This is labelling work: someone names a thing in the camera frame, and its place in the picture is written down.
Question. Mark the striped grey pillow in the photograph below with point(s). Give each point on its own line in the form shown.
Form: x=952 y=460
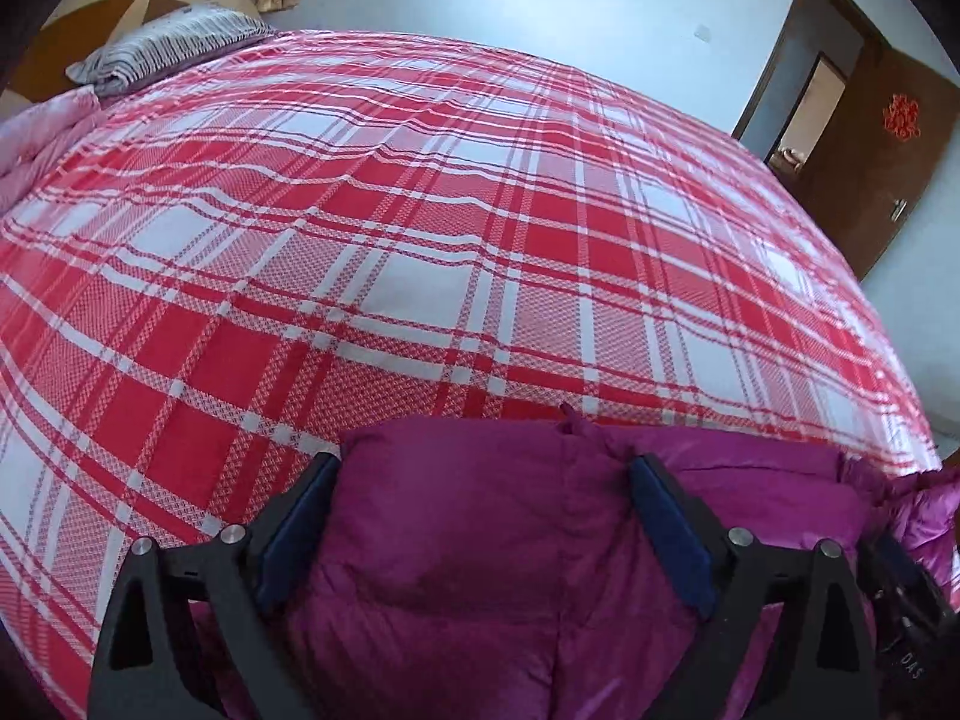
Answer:
x=178 y=40

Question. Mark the red white plaid bedsheet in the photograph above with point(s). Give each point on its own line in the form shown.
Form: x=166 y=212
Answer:
x=327 y=229

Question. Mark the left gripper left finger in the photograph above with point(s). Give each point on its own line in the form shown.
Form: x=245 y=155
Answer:
x=149 y=661

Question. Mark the brown door frame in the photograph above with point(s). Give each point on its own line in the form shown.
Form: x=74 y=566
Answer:
x=808 y=70

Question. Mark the cream brown wooden headboard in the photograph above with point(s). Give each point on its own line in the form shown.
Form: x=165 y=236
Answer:
x=74 y=30

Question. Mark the brown wooden door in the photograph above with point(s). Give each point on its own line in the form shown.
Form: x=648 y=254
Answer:
x=857 y=169

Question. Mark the magenta quilted down jacket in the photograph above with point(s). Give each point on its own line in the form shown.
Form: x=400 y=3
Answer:
x=496 y=569

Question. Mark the pink floral folded quilt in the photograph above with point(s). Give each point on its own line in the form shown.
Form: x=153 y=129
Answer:
x=35 y=140

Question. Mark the silver door handle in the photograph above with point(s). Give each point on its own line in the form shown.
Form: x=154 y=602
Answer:
x=898 y=207

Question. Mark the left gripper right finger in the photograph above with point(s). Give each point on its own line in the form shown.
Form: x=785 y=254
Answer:
x=820 y=663

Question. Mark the red double happiness sticker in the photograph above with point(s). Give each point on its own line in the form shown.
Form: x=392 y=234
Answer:
x=901 y=117

